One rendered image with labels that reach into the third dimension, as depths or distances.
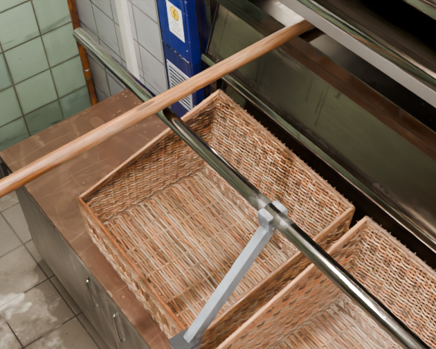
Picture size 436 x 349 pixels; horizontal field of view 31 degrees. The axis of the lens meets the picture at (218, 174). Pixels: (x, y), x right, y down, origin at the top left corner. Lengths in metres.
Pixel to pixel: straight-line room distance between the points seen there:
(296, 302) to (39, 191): 0.88
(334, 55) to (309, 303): 0.59
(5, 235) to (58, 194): 0.77
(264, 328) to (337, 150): 0.44
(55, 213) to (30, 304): 0.63
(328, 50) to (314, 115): 0.19
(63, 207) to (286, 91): 0.76
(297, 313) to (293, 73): 0.57
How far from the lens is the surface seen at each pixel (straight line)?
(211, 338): 1.81
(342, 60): 1.71
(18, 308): 2.84
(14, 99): 3.06
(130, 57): 2.65
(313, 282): 1.84
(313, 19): 1.44
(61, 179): 2.36
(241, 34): 2.01
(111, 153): 2.40
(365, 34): 1.35
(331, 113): 1.81
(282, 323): 1.87
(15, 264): 2.96
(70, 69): 3.11
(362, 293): 1.30
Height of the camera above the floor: 2.24
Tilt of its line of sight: 46 degrees down
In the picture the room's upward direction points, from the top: 5 degrees counter-clockwise
